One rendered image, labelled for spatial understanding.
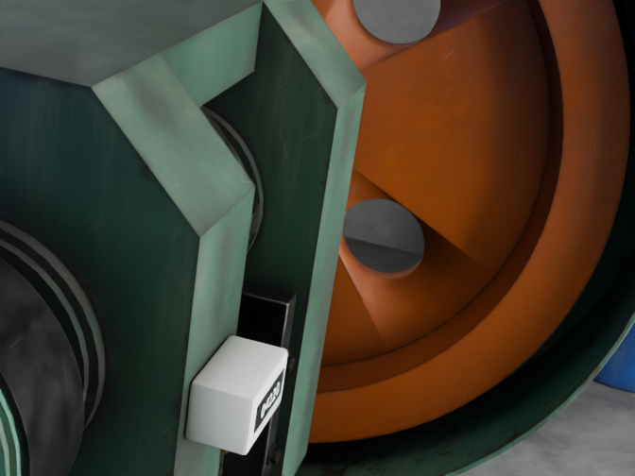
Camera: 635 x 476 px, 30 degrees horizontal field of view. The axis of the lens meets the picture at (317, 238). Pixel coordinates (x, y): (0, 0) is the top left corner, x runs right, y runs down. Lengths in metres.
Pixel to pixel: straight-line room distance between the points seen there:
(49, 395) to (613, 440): 2.95
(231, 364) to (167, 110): 0.16
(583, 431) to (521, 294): 2.33
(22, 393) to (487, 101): 0.68
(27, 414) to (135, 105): 0.18
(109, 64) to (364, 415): 0.67
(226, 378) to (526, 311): 0.54
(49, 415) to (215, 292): 0.14
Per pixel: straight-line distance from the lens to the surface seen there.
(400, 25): 4.21
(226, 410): 0.70
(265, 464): 1.03
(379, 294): 1.25
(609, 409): 3.65
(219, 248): 0.69
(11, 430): 0.60
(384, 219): 4.40
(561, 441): 3.42
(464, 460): 1.24
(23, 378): 0.60
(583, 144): 1.13
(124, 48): 0.73
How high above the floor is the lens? 1.68
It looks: 22 degrees down
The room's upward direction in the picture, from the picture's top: 9 degrees clockwise
